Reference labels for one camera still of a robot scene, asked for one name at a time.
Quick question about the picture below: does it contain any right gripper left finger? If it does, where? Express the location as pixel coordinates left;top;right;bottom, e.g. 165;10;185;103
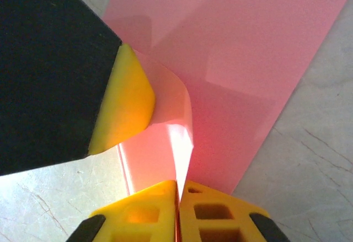
66;180;177;242

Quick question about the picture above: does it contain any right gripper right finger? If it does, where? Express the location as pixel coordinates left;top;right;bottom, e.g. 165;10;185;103
179;181;290;242

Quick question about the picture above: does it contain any pink paper sheet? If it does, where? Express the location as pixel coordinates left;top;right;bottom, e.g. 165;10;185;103
103;0;353;196

